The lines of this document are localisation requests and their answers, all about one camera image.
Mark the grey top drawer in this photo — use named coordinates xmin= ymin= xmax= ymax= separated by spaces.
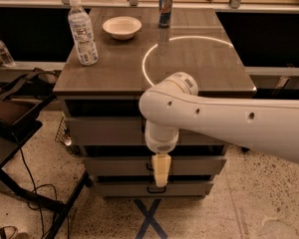
xmin=64 ymin=116 xmax=246 ymax=147

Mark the black side table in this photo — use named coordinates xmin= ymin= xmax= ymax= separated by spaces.
xmin=0 ymin=93 xmax=91 ymax=239

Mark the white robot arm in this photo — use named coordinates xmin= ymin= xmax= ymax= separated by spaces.
xmin=139 ymin=72 xmax=299 ymax=187

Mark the grey bottom drawer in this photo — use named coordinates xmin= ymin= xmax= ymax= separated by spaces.
xmin=96 ymin=181 xmax=213 ymax=197

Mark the grey three-drawer cabinet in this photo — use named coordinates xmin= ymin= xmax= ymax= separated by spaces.
xmin=54 ymin=8 xmax=256 ymax=185

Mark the black floor cable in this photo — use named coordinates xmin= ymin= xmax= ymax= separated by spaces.
xmin=18 ymin=146 xmax=71 ymax=239

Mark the small clear water bottle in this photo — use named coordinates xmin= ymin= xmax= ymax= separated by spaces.
xmin=0 ymin=40 xmax=15 ymax=67

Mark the grey drawer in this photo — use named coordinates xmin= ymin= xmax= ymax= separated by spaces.
xmin=96 ymin=181 xmax=213 ymax=197
xmin=64 ymin=116 xmax=246 ymax=147
xmin=83 ymin=156 xmax=226 ymax=176

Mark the brown bag with strap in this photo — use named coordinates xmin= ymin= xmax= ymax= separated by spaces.
xmin=0 ymin=68 xmax=58 ymax=132

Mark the wire mesh basket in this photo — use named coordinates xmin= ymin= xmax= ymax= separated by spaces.
xmin=55 ymin=118 xmax=81 ymax=155

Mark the blue silver energy drink can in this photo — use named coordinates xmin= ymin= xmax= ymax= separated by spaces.
xmin=158 ymin=0 xmax=172 ymax=28

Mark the black white sneaker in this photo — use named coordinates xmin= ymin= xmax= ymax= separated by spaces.
xmin=0 ymin=226 xmax=18 ymax=239

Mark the white paper bowl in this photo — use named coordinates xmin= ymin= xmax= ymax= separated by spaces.
xmin=103 ymin=16 xmax=142 ymax=41

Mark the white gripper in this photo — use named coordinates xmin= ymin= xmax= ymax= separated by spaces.
xmin=145 ymin=120 xmax=178 ymax=187

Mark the large clear water bottle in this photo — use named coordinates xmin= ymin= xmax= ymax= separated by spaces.
xmin=68 ymin=0 xmax=99 ymax=66

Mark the grey middle drawer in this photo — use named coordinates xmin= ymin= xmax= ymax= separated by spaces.
xmin=83 ymin=156 xmax=226 ymax=176

